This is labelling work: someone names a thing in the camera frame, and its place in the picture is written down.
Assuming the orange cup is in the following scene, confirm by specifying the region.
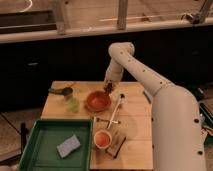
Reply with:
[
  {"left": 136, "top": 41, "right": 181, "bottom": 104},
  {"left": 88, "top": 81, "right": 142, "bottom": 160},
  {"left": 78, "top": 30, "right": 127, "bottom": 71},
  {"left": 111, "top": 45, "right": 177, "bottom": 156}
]
[{"left": 94, "top": 130, "right": 112, "bottom": 149}]

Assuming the wooden brush block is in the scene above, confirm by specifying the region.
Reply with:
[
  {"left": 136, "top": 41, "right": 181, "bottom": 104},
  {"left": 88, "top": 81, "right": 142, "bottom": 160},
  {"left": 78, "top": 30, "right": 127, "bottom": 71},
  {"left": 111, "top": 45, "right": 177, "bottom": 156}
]
[{"left": 106, "top": 131, "right": 126, "bottom": 158}]

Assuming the red bowl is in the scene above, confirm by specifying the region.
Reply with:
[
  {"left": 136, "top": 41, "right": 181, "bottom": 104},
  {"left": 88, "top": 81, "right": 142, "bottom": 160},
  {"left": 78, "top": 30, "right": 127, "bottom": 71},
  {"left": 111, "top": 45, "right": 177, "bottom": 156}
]
[{"left": 85, "top": 91, "right": 111, "bottom": 112}]

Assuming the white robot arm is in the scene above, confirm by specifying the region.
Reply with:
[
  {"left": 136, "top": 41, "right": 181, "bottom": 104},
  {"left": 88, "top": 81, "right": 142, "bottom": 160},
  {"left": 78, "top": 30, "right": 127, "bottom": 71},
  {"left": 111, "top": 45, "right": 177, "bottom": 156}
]
[{"left": 104, "top": 42, "right": 207, "bottom": 171}]

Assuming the silver fork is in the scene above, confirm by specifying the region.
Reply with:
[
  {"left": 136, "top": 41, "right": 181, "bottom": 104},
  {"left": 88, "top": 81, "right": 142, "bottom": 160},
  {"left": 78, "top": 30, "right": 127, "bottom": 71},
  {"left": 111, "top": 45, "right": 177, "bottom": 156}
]
[{"left": 94, "top": 117, "right": 121, "bottom": 124}]

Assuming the blue sponge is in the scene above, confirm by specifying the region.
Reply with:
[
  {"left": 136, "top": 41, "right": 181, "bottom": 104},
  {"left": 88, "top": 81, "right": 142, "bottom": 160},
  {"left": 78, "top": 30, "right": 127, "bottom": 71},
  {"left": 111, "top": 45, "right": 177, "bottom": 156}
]
[{"left": 56, "top": 135, "right": 81, "bottom": 158}]

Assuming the green plastic tray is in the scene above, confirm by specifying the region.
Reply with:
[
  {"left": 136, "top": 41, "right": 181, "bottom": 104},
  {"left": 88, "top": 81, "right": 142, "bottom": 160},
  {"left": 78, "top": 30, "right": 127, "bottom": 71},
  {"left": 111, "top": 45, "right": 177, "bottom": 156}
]
[{"left": 18, "top": 119, "right": 93, "bottom": 171}]

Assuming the silver spatula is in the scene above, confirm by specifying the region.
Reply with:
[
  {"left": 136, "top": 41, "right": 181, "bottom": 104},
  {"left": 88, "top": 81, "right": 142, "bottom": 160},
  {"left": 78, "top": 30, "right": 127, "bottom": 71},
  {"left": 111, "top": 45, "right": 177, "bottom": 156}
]
[{"left": 107, "top": 94, "right": 125, "bottom": 129}]

